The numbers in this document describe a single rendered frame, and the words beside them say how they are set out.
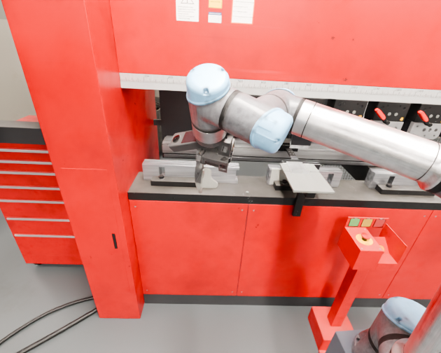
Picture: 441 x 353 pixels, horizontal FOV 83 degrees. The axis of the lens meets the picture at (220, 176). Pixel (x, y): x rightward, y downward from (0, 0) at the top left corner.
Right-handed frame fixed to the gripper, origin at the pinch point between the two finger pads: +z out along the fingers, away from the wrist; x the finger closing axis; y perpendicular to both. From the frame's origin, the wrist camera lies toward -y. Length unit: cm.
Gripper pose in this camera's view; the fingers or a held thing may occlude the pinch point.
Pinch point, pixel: (206, 169)
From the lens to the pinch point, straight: 73.4
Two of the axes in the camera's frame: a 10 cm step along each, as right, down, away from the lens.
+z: 0.0, 4.3, 9.0
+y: 9.6, 2.5, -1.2
